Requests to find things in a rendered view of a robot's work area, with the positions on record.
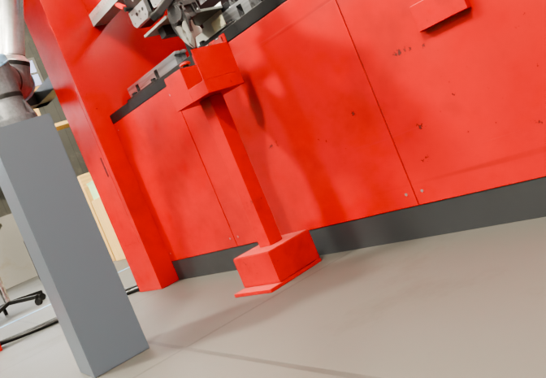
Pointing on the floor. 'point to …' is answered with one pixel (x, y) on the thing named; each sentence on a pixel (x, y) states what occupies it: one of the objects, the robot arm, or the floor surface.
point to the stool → (19, 298)
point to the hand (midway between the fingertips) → (191, 45)
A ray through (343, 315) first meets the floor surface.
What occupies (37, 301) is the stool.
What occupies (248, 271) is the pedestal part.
